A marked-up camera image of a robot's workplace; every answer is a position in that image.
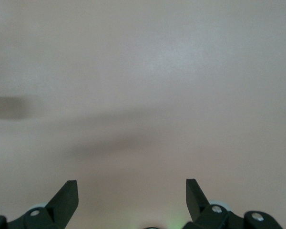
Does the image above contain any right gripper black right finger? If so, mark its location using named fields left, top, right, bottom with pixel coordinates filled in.
left=182, top=179, right=283, bottom=229

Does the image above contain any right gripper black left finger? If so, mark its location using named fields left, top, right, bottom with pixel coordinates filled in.
left=0, top=180, right=79, bottom=229

